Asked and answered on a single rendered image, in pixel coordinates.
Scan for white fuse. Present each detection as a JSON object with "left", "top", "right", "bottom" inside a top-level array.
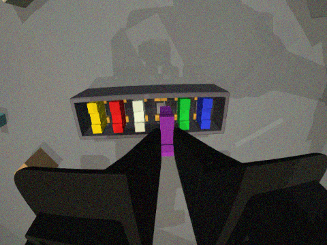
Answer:
[{"left": 132, "top": 99, "right": 146, "bottom": 131}]

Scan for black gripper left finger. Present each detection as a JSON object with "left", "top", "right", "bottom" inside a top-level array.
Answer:
[{"left": 14, "top": 128, "right": 161, "bottom": 245}]

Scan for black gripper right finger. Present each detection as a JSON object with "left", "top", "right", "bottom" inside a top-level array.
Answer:
[{"left": 174, "top": 128, "right": 327, "bottom": 245}]

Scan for orange cube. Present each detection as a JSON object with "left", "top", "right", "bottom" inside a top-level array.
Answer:
[{"left": 19, "top": 148, "right": 59, "bottom": 169}]

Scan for small teal cube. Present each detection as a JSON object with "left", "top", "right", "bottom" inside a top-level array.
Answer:
[{"left": 0, "top": 113, "right": 6, "bottom": 128}]

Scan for violet blade fuse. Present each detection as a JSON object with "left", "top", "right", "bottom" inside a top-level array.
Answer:
[{"left": 160, "top": 101, "right": 174, "bottom": 157}]

